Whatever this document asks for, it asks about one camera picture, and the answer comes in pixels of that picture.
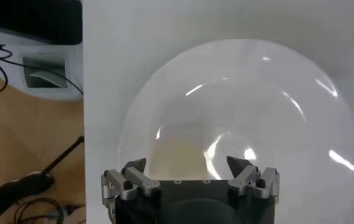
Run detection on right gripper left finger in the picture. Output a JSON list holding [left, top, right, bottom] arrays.
[[101, 158, 161, 214]]

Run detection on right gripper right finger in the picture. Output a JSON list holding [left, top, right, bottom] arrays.
[[227, 156, 280, 203]]

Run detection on white round plate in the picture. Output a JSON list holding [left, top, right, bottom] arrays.
[[118, 38, 354, 224]]

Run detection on black tapered bar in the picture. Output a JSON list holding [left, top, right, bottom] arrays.
[[0, 136, 85, 224]]

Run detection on white base with grey recess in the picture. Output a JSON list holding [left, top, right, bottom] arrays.
[[0, 27, 83, 101]]

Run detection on black block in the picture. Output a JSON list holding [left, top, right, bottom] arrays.
[[0, 0, 83, 46]]

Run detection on black looped floor cables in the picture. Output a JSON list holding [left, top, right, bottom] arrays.
[[13, 197, 86, 224]]

